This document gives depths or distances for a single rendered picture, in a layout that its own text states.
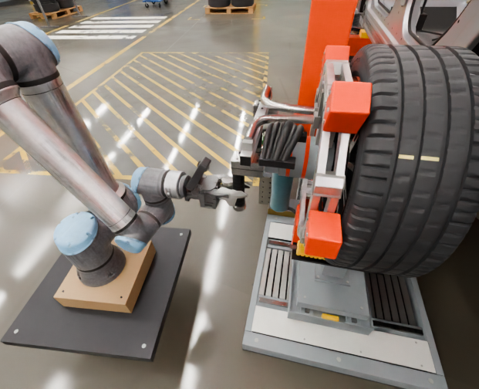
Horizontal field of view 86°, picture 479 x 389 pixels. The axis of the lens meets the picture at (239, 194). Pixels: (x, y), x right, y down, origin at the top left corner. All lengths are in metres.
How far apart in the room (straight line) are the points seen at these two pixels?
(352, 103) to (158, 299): 1.02
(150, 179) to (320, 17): 0.86
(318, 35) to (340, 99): 0.67
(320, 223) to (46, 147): 0.71
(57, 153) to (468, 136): 0.93
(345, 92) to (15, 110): 0.75
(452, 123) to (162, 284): 1.12
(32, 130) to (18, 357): 1.21
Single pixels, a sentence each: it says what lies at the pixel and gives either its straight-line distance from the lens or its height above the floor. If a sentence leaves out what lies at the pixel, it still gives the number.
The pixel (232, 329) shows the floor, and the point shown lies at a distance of 1.44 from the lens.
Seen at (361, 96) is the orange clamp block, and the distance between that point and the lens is 0.59.
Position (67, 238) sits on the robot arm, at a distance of 1.08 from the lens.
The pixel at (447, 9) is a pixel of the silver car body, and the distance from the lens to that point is 3.27.
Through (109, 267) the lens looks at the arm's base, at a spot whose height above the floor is 0.45.
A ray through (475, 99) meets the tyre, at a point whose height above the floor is 1.14.
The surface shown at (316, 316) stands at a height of 0.15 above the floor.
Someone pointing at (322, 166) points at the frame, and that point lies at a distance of 0.62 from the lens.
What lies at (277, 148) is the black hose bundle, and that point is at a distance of 0.65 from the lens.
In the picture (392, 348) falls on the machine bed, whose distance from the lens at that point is 1.47.
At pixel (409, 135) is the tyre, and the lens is 0.62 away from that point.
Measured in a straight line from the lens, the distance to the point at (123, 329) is 1.22.
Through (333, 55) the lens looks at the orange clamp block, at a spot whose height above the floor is 1.10.
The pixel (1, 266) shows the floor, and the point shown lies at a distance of 2.18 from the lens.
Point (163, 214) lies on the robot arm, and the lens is 0.93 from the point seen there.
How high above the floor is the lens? 1.36
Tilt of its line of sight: 44 degrees down
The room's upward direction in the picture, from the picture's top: 2 degrees counter-clockwise
